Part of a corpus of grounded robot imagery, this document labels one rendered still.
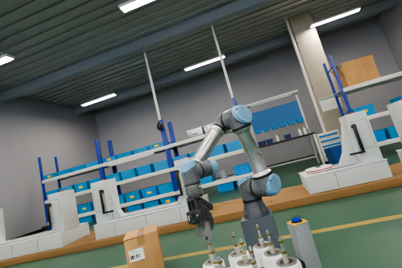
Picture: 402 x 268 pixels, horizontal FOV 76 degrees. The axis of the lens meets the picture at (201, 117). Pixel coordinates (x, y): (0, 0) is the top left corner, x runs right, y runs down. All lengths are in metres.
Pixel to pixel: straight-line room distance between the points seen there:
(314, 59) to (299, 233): 6.60
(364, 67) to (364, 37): 4.41
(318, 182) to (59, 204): 3.37
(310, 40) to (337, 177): 5.23
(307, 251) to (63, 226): 3.49
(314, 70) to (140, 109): 6.65
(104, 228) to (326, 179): 2.75
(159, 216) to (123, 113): 8.07
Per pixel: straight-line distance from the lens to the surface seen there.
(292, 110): 7.08
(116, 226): 3.69
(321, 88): 7.44
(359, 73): 6.19
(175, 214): 3.31
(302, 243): 1.31
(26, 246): 4.66
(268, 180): 1.47
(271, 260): 1.18
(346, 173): 3.13
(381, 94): 10.19
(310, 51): 7.68
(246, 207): 1.62
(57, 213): 4.29
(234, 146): 5.70
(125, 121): 10.98
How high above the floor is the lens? 0.66
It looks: 10 degrees up
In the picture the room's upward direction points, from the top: 14 degrees counter-clockwise
